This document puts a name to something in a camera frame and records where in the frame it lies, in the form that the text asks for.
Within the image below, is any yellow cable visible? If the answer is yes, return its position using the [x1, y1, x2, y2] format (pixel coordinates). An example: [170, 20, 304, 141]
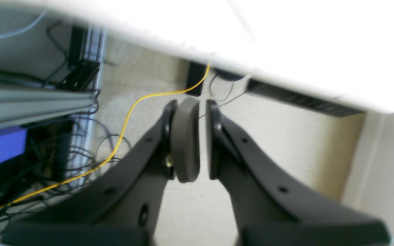
[0, 63, 211, 213]

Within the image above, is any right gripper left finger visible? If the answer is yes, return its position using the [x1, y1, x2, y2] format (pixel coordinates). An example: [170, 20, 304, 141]
[2, 98, 200, 246]

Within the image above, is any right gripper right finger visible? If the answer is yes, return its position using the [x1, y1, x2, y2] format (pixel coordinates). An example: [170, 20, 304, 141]
[206, 100, 391, 246]

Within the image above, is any black table leg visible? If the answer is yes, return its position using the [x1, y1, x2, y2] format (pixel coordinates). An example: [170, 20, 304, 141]
[186, 61, 207, 97]

